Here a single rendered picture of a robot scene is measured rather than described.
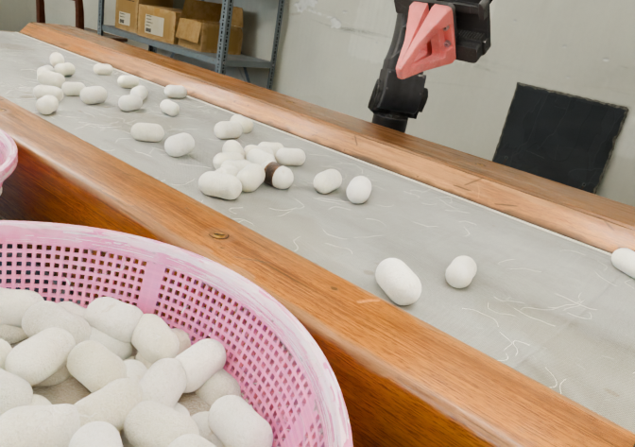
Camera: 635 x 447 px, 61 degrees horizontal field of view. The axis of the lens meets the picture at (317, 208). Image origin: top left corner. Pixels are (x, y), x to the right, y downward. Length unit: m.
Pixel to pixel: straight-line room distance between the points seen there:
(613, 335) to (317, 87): 2.74
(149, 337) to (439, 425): 0.14
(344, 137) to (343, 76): 2.28
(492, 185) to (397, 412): 0.39
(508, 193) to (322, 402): 0.42
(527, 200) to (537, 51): 1.98
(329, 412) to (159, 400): 0.07
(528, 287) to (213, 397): 0.25
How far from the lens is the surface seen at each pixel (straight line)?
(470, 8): 0.61
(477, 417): 0.24
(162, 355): 0.28
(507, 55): 2.58
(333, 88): 2.99
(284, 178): 0.49
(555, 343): 0.37
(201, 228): 0.34
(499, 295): 0.40
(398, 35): 0.95
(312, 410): 0.23
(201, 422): 0.25
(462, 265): 0.38
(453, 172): 0.62
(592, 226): 0.58
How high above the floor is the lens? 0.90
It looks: 20 degrees down
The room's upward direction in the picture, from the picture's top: 11 degrees clockwise
